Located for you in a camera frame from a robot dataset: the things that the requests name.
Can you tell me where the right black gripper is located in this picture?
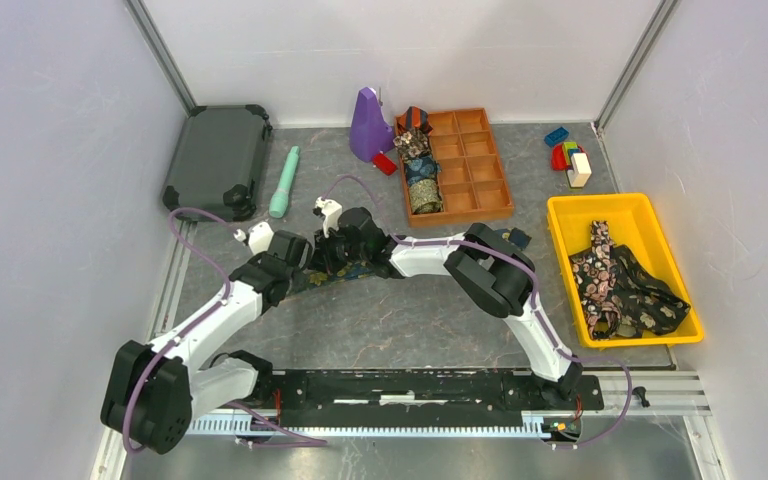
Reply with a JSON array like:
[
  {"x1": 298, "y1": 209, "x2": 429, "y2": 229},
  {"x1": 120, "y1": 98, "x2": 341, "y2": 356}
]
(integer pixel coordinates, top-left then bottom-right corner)
[{"x1": 307, "y1": 223, "x2": 369, "y2": 275}]

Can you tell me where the navy yellow floral tie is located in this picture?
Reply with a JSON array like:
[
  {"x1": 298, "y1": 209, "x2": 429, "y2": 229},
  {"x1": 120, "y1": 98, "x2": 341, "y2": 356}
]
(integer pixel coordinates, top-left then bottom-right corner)
[{"x1": 288, "y1": 228, "x2": 532, "y2": 296}]

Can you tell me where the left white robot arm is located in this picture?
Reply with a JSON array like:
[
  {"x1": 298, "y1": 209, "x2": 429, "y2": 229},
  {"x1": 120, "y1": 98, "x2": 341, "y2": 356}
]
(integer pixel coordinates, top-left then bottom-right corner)
[{"x1": 100, "y1": 229, "x2": 312, "y2": 454}]

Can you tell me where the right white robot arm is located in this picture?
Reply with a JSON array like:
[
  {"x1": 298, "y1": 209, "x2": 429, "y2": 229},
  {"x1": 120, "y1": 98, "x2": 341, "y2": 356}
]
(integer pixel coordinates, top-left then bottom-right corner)
[{"x1": 309, "y1": 199, "x2": 583, "y2": 408}]

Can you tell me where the mint green flashlight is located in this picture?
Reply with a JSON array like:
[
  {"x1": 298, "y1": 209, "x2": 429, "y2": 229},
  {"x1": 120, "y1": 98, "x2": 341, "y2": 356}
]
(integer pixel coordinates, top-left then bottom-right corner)
[{"x1": 268, "y1": 146, "x2": 300, "y2": 218}]

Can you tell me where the olive gold rolled tie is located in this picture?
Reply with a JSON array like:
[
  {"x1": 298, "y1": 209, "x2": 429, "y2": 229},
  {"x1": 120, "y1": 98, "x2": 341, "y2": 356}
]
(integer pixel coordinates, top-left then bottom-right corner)
[{"x1": 408, "y1": 178, "x2": 443, "y2": 215}]

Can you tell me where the red block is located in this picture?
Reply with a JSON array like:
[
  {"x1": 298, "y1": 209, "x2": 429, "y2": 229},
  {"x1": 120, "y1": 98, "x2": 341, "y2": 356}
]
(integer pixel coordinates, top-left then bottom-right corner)
[{"x1": 372, "y1": 153, "x2": 398, "y2": 176}]

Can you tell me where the blue patterned rolled tie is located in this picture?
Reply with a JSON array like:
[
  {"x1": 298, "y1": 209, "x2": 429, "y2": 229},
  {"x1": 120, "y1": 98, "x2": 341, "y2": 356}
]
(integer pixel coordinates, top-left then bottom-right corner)
[{"x1": 403, "y1": 155, "x2": 440, "y2": 187}]

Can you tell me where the purple metronome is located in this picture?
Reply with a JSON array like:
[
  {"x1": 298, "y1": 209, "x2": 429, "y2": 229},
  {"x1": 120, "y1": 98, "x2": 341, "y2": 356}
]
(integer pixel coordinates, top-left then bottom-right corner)
[{"x1": 349, "y1": 87, "x2": 394, "y2": 163}]

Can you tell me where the brown floral rolled tie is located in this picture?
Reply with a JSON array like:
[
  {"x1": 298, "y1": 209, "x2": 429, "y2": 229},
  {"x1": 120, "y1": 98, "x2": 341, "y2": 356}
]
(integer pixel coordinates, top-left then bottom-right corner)
[{"x1": 393, "y1": 128, "x2": 431, "y2": 162}]

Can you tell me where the dark green hard case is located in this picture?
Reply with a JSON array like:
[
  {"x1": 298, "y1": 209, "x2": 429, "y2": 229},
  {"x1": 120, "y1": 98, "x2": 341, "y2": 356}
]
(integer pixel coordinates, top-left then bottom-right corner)
[{"x1": 161, "y1": 104, "x2": 272, "y2": 222}]

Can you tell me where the orange wooden compartment tray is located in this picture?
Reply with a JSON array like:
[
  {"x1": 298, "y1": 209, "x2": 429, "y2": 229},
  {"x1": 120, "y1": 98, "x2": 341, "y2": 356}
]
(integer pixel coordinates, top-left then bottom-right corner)
[{"x1": 394, "y1": 108, "x2": 515, "y2": 228}]

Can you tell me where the orange navy striped rolled tie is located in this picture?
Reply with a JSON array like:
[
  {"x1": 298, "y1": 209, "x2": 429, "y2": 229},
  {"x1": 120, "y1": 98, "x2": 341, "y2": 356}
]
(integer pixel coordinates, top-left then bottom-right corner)
[{"x1": 399, "y1": 106, "x2": 433, "y2": 134}]

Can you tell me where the colourful toy block stack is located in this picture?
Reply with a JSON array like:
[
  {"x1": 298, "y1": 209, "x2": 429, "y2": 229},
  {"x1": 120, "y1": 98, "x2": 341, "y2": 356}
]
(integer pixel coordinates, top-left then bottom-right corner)
[{"x1": 550, "y1": 141, "x2": 586, "y2": 171}]

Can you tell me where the blue toy brick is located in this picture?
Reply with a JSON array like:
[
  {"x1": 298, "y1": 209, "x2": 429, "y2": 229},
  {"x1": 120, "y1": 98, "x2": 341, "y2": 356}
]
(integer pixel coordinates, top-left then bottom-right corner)
[{"x1": 544, "y1": 126, "x2": 570, "y2": 148}]

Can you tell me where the white toy block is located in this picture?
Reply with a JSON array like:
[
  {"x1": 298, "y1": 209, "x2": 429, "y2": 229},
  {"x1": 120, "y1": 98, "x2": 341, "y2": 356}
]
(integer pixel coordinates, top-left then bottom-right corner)
[{"x1": 566, "y1": 152, "x2": 592, "y2": 188}]

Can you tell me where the pink floral dark tie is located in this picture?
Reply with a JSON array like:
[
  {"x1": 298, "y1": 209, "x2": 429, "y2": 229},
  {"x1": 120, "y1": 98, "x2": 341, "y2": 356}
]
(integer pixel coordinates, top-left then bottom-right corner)
[{"x1": 569, "y1": 220, "x2": 622, "y2": 340}]

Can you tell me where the yellow plastic bin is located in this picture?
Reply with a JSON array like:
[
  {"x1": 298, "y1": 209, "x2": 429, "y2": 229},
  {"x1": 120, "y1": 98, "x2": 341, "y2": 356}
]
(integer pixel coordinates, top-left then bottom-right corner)
[{"x1": 547, "y1": 193, "x2": 704, "y2": 349}]

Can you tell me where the black gold floral tie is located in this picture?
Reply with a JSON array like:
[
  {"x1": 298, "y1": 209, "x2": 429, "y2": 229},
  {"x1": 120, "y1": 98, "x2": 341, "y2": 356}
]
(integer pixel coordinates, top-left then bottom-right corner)
[{"x1": 611, "y1": 245, "x2": 691, "y2": 338}]

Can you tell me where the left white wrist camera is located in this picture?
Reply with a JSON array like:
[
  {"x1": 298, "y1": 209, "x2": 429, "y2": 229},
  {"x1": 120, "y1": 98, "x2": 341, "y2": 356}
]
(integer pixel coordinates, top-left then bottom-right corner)
[{"x1": 233, "y1": 221, "x2": 274, "y2": 255}]

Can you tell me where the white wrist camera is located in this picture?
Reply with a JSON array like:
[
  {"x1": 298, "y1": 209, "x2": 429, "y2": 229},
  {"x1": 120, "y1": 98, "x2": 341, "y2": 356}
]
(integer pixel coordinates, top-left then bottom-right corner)
[
  {"x1": 233, "y1": 221, "x2": 274, "y2": 255},
  {"x1": 313, "y1": 197, "x2": 343, "y2": 238}
]

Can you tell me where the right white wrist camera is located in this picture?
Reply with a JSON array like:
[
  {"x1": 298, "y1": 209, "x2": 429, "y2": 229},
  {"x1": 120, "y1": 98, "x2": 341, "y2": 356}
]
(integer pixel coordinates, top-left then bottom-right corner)
[{"x1": 313, "y1": 197, "x2": 343, "y2": 238}]

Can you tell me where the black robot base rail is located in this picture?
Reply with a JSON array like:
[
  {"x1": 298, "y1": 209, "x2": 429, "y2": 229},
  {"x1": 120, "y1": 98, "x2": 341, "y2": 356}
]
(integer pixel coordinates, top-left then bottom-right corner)
[{"x1": 241, "y1": 368, "x2": 605, "y2": 430}]

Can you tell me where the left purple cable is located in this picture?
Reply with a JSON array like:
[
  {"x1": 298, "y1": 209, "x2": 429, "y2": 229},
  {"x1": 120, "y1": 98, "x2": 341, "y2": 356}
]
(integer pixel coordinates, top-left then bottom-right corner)
[{"x1": 121, "y1": 207, "x2": 330, "y2": 456}]

